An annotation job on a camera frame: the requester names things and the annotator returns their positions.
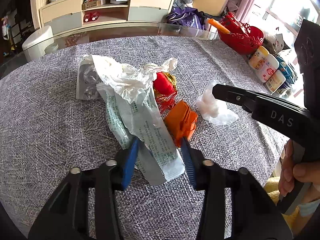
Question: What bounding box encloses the pink white plastic wad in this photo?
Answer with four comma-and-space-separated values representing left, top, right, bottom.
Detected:
196, 80, 239, 125

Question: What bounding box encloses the orange paper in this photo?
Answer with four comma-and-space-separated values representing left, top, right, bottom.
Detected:
164, 100, 198, 148

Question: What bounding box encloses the person's right hand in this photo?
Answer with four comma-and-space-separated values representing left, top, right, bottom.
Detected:
278, 139, 319, 206

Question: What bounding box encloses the yellow cap cream bottle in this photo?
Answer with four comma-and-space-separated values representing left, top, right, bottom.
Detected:
248, 46, 269, 70

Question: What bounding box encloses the white lotion bottle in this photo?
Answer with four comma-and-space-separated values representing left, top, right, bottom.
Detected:
255, 54, 279, 83

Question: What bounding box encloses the red cutout basket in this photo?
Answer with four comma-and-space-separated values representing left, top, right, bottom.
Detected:
218, 11, 264, 55

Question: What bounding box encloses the orange foam stick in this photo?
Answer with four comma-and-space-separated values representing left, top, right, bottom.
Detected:
208, 18, 231, 34

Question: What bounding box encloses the grey woven table mat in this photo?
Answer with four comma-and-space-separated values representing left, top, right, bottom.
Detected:
1, 36, 287, 239

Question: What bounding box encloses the yellow fluffy blanket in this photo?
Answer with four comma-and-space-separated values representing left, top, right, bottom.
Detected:
264, 177, 299, 229

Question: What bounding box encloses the purple bag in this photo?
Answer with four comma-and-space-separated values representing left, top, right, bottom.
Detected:
166, 7, 206, 30

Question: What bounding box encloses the white round stool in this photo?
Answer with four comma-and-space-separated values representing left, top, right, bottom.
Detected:
22, 25, 54, 62

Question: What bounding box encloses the beige tv cabinet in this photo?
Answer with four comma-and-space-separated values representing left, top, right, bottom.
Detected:
39, 0, 174, 36

